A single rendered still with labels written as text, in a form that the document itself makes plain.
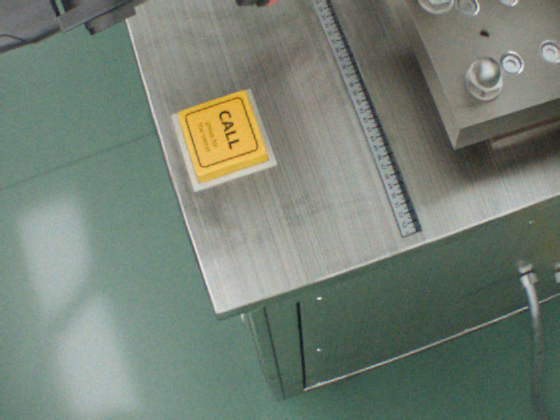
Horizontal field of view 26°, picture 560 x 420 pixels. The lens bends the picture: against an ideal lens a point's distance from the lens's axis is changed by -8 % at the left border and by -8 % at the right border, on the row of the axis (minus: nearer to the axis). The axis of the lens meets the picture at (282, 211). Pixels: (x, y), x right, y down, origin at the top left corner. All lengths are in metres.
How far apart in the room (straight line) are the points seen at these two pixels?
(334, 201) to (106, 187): 1.02
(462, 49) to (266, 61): 0.23
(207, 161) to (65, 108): 1.06
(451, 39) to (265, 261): 0.28
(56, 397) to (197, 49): 0.99
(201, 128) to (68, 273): 0.98
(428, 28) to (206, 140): 0.25
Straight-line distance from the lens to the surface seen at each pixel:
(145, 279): 2.17
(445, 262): 1.38
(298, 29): 1.31
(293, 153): 1.26
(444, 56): 1.16
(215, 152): 1.24
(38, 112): 2.29
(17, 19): 1.01
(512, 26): 1.18
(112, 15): 1.02
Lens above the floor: 2.10
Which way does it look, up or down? 75 degrees down
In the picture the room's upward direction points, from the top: 6 degrees counter-clockwise
